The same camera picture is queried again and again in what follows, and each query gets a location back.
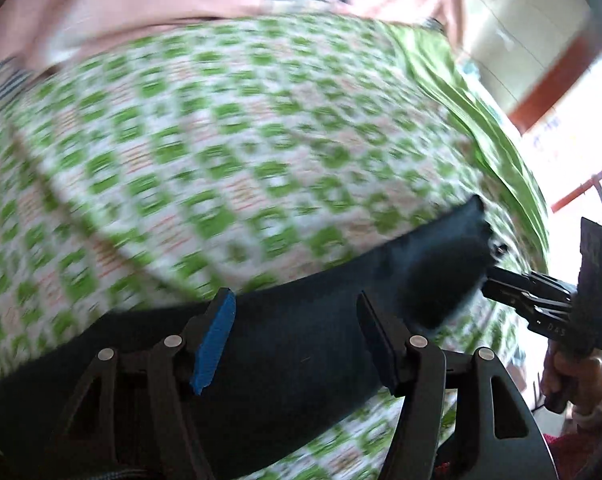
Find green checked bed sheet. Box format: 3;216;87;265
0;12;552;480

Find dark navy pants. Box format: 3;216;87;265
0;194;498;480

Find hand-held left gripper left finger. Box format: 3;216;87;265
45;287;238;480

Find person's right hand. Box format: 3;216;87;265
539;346;602;417

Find red window frame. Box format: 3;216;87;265
510;35;602;213

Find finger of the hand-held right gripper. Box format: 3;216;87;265
487;266;578;306
481;280;576;335

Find red cloth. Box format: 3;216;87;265
543;427;602;480

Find plain green cloth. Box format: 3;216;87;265
388;24;552;266

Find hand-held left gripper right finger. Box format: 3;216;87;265
356;291;549;480

